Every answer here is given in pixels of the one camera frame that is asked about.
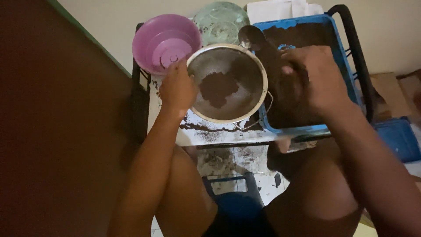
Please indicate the person's right hand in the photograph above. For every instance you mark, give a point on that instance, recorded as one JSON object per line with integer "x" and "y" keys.
{"x": 320, "y": 82}

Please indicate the person's left hand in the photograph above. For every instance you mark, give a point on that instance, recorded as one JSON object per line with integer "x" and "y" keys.
{"x": 177, "y": 90}

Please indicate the person's right fingers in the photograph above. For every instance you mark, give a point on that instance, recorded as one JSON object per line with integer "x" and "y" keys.
{"x": 292, "y": 62}

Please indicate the person's left fingers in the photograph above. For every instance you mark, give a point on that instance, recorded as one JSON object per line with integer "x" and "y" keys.
{"x": 180, "y": 67}

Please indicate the metal spoon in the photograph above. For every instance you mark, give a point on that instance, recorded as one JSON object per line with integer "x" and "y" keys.
{"x": 251, "y": 37}

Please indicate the round metal mesh sieve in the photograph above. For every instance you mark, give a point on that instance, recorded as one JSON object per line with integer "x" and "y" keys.
{"x": 230, "y": 65}

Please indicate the brown powder in tray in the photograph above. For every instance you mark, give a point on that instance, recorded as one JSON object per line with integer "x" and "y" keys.
{"x": 296, "y": 34}

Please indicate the pink plastic bowl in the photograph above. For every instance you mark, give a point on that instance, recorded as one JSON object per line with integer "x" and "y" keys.
{"x": 158, "y": 42}

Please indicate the brown powder in sieve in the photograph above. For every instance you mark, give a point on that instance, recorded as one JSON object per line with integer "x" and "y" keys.
{"x": 217, "y": 89}

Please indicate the blue plastic tray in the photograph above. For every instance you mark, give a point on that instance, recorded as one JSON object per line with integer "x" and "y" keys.
{"x": 338, "y": 56}

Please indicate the white paper sheets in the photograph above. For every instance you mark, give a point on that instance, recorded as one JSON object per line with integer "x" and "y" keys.
{"x": 273, "y": 10}

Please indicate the brown cardboard box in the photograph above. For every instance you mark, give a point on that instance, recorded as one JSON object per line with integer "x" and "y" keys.
{"x": 391, "y": 92}

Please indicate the blue plastic container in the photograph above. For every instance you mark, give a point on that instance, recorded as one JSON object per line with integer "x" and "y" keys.
{"x": 398, "y": 138}

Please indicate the person's right leg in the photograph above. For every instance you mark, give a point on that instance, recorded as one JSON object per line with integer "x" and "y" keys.
{"x": 312, "y": 194}

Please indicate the person's leg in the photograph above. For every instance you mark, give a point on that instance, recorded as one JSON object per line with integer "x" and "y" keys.
{"x": 312, "y": 194}
{"x": 187, "y": 200}

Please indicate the person's left leg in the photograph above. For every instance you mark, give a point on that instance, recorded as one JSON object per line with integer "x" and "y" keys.
{"x": 187, "y": 200}

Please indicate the brown wooden door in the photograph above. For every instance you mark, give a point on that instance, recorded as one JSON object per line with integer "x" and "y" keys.
{"x": 52, "y": 118}

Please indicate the blue plastic stool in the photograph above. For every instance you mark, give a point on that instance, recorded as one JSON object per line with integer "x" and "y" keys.
{"x": 238, "y": 200}

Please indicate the person's black shorts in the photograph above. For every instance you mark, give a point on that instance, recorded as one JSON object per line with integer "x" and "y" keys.
{"x": 236, "y": 227}

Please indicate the black metal table frame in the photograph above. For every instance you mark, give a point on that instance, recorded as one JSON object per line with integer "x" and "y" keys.
{"x": 354, "y": 41}

